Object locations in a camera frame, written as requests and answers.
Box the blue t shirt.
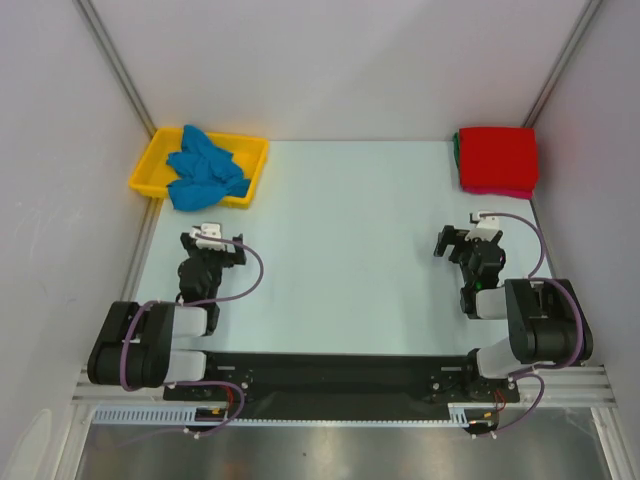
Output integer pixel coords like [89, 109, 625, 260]
[166, 125, 250, 212]

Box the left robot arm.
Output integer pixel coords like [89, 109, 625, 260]
[87, 228, 246, 400]

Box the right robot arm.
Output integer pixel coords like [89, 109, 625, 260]
[433, 223, 593, 401]

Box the yellow plastic tray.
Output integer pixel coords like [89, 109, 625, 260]
[129, 127, 269, 209]

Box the red folded t shirt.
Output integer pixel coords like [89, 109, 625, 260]
[457, 127, 539, 192]

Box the green folded t shirt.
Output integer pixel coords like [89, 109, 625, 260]
[452, 131, 460, 169]

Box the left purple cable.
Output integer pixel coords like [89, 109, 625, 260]
[119, 234, 265, 444]

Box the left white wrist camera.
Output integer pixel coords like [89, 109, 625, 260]
[189, 222, 225, 250]

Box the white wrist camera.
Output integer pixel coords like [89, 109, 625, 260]
[189, 222, 225, 250]
[465, 211, 500, 241]

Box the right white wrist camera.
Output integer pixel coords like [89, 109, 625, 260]
[465, 211, 500, 241]

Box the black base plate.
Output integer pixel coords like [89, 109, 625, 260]
[163, 349, 521, 421]

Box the aluminium frame rail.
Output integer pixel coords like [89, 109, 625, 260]
[72, 366, 616, 408]

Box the grey slotted cable duct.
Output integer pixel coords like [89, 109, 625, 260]
[93, 405, 493, 428]

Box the left aluminium corner post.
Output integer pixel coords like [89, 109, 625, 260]
[72, 0, 157, 138]

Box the aluminium corner post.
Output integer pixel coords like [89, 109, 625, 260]
[72, 0, 157, 138]
[522, 0, 605, 128]

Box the right aluminium corner post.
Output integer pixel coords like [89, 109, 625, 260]
[522, 0, 605, 128]

